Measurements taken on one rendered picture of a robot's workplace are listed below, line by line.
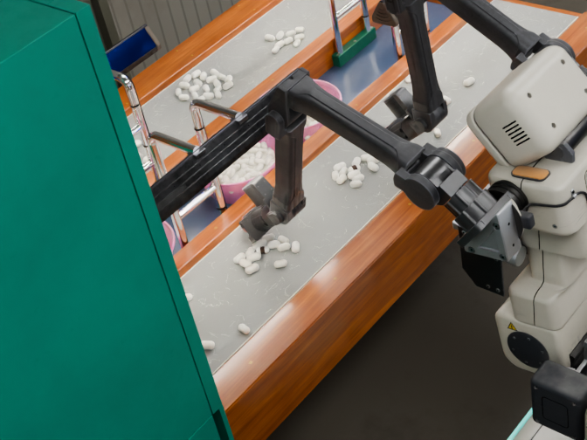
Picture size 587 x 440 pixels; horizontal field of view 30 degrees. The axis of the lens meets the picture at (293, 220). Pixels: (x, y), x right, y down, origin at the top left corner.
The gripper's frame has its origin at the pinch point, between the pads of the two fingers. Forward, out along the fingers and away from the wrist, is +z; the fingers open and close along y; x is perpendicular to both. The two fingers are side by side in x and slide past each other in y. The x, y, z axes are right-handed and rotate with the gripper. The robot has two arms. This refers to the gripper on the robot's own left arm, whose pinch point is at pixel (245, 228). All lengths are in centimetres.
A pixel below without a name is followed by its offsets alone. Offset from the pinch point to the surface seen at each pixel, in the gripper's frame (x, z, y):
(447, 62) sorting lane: 3, 0, -91
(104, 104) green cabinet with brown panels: -41, -87, 55
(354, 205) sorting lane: 13.1, -12.8, -22.7
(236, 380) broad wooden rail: 21, -27, 41
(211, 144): -23.2, -26.0, 7.7
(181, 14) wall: -69, 150, -125
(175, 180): -22.1, -26.0, 21.1
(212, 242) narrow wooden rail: -2.6, 3.3, 8.3
